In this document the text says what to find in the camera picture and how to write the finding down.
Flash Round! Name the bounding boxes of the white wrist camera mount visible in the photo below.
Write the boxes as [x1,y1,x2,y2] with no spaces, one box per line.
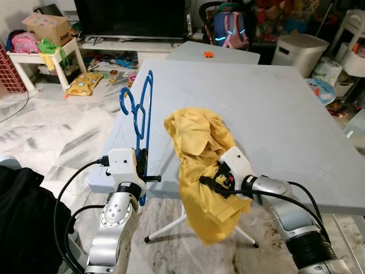
[218,147,256,186]
[107,148,139,186]

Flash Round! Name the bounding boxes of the yellow toy cushion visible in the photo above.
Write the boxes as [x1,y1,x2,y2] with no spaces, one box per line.
[66,71,104,96]

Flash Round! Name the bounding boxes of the black flat television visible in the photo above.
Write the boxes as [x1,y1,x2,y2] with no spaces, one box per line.
[74,0,186,41]

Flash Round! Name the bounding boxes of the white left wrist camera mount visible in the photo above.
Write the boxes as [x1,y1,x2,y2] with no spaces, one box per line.
[107,148,139,186]

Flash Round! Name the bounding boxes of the round blue cartoon mat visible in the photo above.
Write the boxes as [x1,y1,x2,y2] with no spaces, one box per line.
[306,78,337,105]

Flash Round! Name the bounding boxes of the blue pink backpack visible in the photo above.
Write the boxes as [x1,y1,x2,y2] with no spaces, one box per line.
[212,7,250,49]

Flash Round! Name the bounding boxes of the yellow knit shirt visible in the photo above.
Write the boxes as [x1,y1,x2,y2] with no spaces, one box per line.
[164,107,253,246]

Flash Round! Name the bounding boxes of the printed cardboard box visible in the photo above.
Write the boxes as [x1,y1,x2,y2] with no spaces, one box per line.
[22,13,72,47]

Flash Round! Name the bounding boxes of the pale blue folding table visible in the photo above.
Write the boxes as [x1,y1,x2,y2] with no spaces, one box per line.
[87,57,365,249]
[165,41,261,65]

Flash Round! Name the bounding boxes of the black garment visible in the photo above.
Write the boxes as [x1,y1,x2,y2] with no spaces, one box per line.
[0,166,72,274]

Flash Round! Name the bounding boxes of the blue plastic hanger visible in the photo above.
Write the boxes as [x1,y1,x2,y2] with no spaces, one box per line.
[119,70,155,207]

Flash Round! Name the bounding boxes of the white box appliance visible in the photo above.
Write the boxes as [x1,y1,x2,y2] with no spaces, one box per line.
[271,33,330,79]

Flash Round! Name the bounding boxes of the pink toy bag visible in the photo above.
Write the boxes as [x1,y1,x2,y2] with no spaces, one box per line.
[10,31,39,54]

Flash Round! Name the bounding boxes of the white kids table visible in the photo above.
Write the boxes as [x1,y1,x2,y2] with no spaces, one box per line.
[7,39,80,92]

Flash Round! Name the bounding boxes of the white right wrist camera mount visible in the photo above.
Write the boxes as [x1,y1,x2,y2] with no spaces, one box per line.
[218,147,256,186]

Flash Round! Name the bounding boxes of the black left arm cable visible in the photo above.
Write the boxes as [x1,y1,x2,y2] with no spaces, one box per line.
[63,204,108,273]
[53,157,112,269]

